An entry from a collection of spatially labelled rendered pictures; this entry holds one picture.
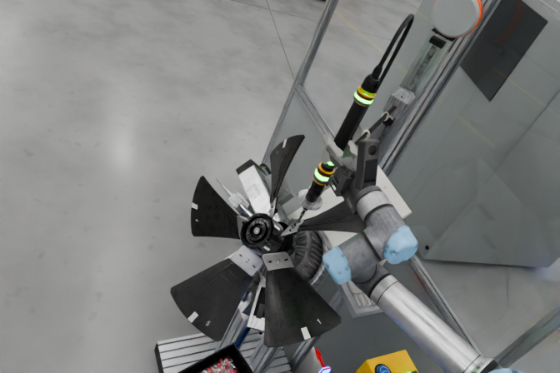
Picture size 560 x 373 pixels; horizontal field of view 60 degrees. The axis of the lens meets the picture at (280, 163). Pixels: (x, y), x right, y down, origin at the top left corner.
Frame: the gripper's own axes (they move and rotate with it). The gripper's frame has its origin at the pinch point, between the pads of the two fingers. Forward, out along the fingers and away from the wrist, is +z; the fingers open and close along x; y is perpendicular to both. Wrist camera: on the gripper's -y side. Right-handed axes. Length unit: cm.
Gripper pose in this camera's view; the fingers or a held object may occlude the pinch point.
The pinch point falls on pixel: (335, 136)
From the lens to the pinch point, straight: 122.9
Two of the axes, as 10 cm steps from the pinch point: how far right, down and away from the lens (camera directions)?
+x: 8.8, -0.2, 4.8
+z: -3.6, -6.8, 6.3
